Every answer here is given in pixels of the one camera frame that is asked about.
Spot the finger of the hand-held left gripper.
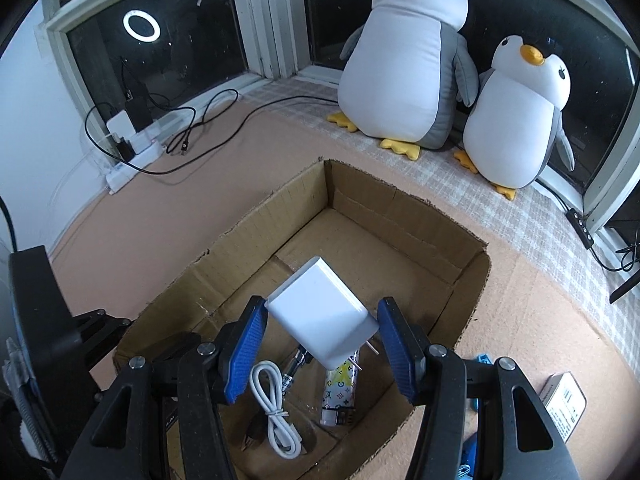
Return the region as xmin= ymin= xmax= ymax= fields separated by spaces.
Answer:
xmin=70 ymin=310 xmax=133 ymax=363
xmin=7 ymin=245 xmax=98 ymax=466

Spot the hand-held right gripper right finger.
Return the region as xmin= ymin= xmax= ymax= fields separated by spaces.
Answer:
xmin=376 ymin=298 xmax=581 ymax=480

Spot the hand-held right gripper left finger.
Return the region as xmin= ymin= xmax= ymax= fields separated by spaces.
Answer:
xmin=60 ymin=296 xmax=268 ymax=480

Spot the black pen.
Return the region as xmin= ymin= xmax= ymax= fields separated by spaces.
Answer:
xmin=240 ymin=347 xmax=313 ymax=453

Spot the patterned lighter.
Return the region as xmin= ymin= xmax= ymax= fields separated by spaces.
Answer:
xmin=319 ymin=352 xmax=361 ymax=428

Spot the white cable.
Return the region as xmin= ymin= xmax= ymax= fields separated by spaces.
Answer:
xmin=249 ymin=360 xmax=305 ymax=460

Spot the white charger plug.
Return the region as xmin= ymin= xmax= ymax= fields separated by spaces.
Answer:
xmin=264 ymin=256 xmax=382 ymax=370

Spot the cardboard box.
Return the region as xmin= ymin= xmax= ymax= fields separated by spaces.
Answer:
xmin=112 ymin=159 xmax=491 ymax=480

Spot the white labelled box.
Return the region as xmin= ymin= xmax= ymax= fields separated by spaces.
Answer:
xmin=539 ymin=371 xmax=588 ymax=443

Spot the plaid blanket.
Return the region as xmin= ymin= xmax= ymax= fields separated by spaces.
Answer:
xmin=240 ymin=72 xmax=640 ymax=356

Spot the white power strip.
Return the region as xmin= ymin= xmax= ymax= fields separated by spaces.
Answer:
xmin=105 ymin=110 xmax=181 ymax=193

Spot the small penguin plush toy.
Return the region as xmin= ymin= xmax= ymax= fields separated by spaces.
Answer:
xmin=454 ymin=35 xmax=576 ymax=201

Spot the large penguin plush toy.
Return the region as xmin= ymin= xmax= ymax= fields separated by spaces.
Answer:
xmin=327 ymin=0 xmax=480 ymax=161

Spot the white wall adapter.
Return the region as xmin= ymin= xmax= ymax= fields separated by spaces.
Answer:
xmin=106 ymin=114 xmax=136 ymax=143

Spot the black inline cable controller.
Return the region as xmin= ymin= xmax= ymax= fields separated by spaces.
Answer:
xmin=565 ymin=207 xmax=596 ymax=250

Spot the black power cable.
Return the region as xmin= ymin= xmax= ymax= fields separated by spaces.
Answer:
xmin=85 ymin=89 xmax=341 ymax=176

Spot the white window frame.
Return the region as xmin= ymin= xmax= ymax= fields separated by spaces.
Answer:
xmin=45 ymin=0 xmax=640 ymax=231

